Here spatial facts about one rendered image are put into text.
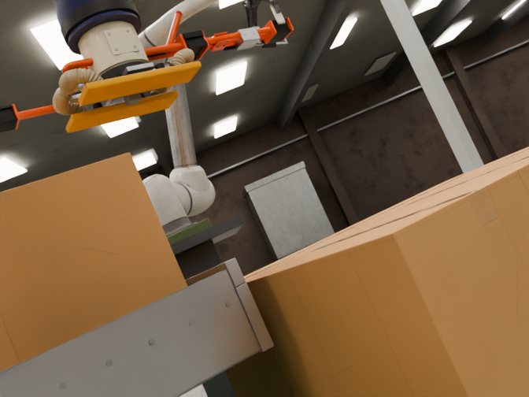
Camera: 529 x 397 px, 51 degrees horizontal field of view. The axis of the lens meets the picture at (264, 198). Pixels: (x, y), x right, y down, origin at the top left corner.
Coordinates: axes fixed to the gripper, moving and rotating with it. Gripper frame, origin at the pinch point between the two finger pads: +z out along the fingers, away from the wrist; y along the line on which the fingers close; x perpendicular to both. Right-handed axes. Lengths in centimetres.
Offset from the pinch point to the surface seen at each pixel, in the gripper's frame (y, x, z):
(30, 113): -23, -81, 1
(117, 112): -5, -63, 14
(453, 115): -136, 253, 34
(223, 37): 4.4, -23.1, 1.2
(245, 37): 4.5, -15.0, 2.6
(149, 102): -3, -52, 14
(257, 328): 36, -70, 83
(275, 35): 4.0, -2.5, 3.5
